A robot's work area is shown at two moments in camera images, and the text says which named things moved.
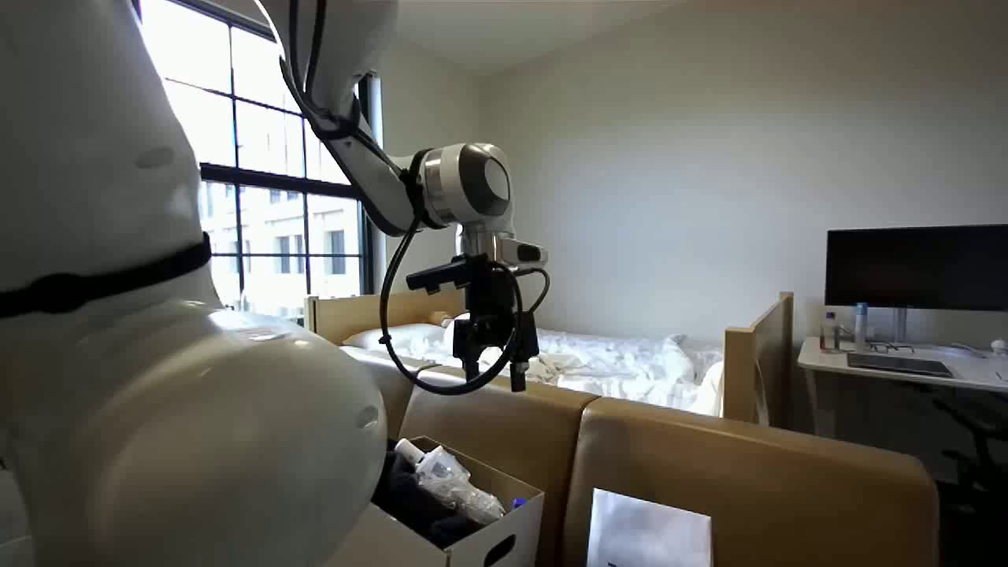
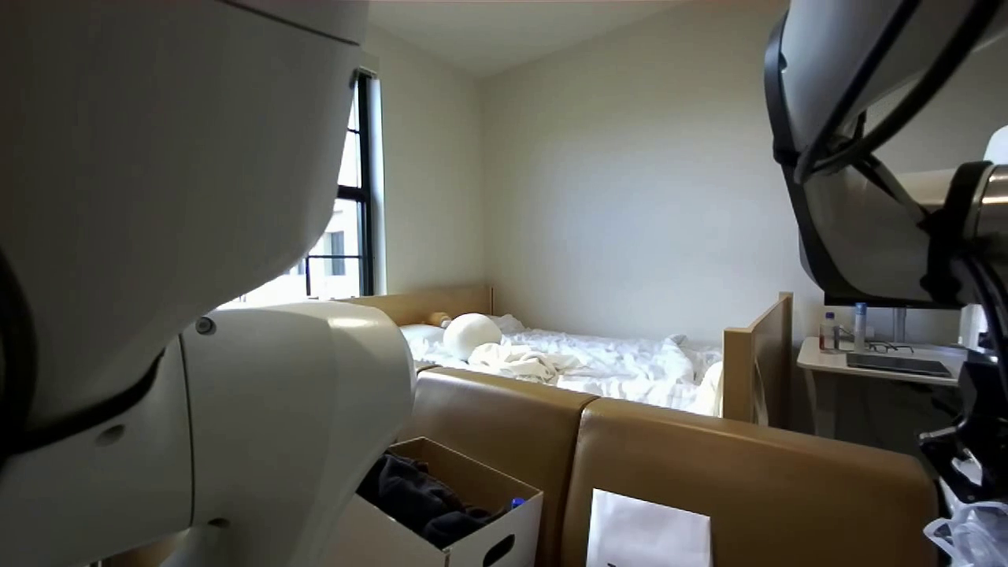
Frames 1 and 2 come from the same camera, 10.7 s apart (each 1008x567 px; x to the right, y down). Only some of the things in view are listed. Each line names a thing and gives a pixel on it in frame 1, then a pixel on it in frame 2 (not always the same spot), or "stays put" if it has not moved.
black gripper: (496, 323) to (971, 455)
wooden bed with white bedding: (743, 370) stays put
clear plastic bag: (452, 483) to (975, 533)
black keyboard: (897, 364) stays put
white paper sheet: (643, 533) stays put
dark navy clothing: (406, 500) stays put
